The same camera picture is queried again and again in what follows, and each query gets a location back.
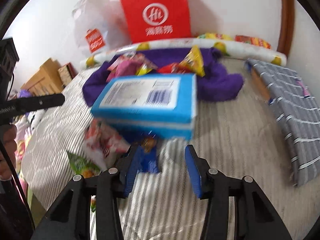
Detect red Haidilao paper bag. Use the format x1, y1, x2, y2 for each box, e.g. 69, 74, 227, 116
120, 0, 191, 43

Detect left hand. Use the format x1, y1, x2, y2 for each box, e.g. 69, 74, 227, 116
0, 124, 17, 181

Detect strawberry candy bag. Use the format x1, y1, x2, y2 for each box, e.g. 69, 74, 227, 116
82, 118, 130, 171

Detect white Miniso plastic bag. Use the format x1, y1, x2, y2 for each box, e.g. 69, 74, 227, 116
72, 0, 131, 57

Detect lemon print paper roll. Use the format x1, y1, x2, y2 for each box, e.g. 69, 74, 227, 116
80, 38, 287, 69

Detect brown wooden door frame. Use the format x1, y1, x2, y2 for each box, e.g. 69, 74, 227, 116
277, 0, 295, 57

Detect purple towel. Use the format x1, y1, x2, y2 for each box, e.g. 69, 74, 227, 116
81, 47, 245, 108

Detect wooden headboard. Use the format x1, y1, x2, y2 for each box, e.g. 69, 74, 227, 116
21, 58, 63, 96

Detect yellow triangle snack packet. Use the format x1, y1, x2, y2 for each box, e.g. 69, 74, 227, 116
180, 45, 205, 77

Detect orange chips bag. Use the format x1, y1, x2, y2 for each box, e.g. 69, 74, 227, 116
234, 35, 271, 49

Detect yellow chips bag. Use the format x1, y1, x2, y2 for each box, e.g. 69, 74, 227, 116
197, 33, 234, 41

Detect striped quilted mattress cover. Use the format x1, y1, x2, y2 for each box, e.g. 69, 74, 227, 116
21, 59, 319, 239

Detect pink yellow snack packet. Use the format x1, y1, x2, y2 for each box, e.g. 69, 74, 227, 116
106, 60, 157, 82

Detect blue tissue box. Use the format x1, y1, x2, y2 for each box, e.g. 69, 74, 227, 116
91, 74, 197, 140

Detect grey checked fabric bundle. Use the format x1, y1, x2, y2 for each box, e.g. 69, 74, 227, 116
246, 59, 319, 186

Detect panda print snack packet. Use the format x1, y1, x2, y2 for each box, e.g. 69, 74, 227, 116
107, 52, 158, 71

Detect blue snack packet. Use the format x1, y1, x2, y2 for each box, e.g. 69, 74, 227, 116
139, 137, 159, 173

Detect small red snack packet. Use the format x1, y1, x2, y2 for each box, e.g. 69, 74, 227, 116
157, 63, 188, 74

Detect green snack packet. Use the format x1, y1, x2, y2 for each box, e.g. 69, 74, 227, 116
67, 151, 101, 178

